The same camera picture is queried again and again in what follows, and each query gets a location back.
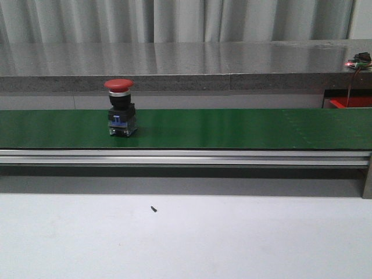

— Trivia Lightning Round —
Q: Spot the grey stone counter shelf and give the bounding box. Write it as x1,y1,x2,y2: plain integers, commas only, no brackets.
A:
1,40,371,92

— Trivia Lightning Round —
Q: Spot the red plastic tray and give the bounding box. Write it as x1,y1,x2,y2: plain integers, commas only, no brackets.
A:
330,97,371,109

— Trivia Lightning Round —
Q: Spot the green conveyor belt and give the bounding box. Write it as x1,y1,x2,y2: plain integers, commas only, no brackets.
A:
1,108,371,151

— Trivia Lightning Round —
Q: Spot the small green circuit board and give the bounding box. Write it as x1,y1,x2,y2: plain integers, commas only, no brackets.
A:
345,59,371,70

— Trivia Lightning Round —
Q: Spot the grey white curtain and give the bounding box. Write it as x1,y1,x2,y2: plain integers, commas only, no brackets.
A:
1,1,371,44

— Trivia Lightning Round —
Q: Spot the aluminium conveyor frame rail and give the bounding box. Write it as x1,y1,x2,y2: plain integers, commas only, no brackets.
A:
1,149,371,199

